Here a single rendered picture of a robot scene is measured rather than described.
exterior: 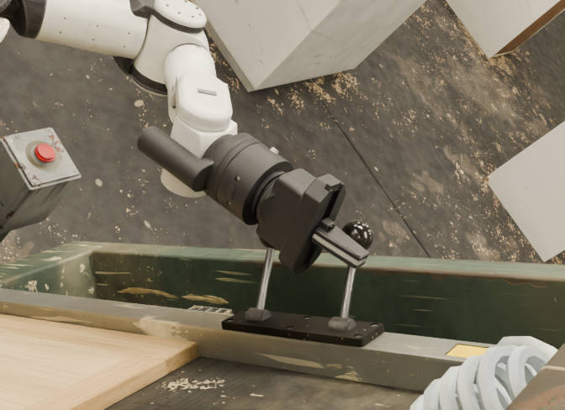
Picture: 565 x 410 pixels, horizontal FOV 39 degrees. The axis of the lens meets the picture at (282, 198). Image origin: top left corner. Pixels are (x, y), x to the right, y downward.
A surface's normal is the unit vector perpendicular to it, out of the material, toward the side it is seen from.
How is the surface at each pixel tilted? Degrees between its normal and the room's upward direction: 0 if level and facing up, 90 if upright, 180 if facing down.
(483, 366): 65
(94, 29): 72
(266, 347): 90
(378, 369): 90
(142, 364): 58
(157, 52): 81
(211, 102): 25
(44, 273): 32
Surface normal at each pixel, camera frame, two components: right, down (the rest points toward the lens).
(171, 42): 0.14, 0.58
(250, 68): -0.58, 0.23
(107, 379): -0.14, -0.97
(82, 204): 0.60, -0.52
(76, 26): 0.34, 0.62
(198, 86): 0.28, -0.80
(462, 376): -0.49, -0.74
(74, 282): 0.79, 0.00
